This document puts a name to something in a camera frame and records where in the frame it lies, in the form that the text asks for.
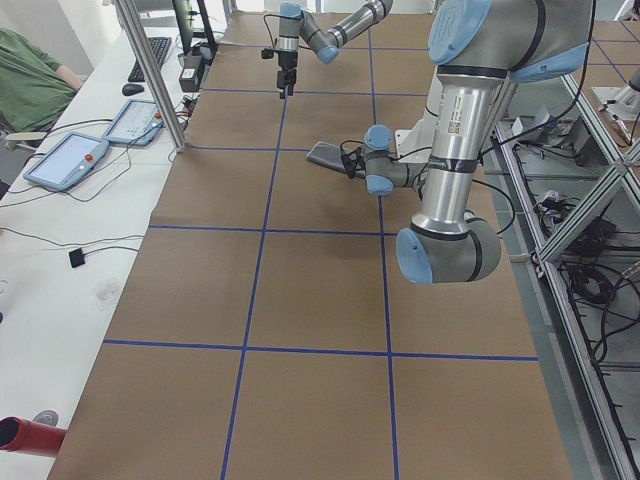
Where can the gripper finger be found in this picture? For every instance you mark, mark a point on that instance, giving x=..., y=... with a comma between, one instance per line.
x=281, y=83
x=291, y=81

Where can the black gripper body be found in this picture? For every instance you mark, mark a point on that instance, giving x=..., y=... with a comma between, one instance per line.
x=351, y=161
x=286, y=61

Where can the pink and grey towel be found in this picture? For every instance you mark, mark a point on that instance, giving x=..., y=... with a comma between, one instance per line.
x=327, y=155

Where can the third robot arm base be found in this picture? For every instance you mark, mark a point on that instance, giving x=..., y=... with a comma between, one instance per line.
x=620, y=103

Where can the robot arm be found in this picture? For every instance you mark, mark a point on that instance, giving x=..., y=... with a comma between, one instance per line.
x=296, y=25
x=475, y=46

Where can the black box with label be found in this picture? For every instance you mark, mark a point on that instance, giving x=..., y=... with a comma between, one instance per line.
x=191, y=76

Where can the black monitor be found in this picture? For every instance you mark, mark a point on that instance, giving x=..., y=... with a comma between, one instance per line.
x=184, y=15

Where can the far teach pendant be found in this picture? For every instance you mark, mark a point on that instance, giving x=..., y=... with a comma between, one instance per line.
x=136, y=124

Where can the teach pendant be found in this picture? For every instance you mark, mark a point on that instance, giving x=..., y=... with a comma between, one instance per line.
x=136, y=124
x=68, y=162

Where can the black computer mouse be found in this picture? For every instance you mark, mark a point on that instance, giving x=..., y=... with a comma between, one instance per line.
x=130, y=89

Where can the near teach pendant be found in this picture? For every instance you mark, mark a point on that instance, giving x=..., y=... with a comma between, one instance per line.
x=68, y=162

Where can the person in green shirt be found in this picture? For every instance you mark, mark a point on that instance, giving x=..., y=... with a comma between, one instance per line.
x=35, y=88

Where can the small black square pad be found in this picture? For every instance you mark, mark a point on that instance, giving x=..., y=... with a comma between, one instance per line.
x=77, y=257

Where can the red cylinder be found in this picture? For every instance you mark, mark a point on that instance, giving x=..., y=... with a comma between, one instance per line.
x=30, y=437

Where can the aluminium frame post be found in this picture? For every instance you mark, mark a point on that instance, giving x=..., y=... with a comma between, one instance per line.
x=143, y=54

